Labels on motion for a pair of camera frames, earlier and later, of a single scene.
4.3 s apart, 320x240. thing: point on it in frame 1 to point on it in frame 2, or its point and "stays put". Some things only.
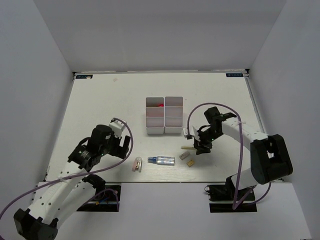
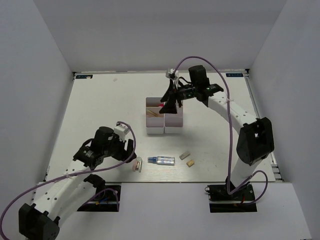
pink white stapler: [137, 164] stays put
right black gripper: [199, 145] to [170, 98]
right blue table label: [234, 75] stays put
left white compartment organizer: [155, 115] stays put
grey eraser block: [184, 155] stays put
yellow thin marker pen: [187, 147] to [155, 114]
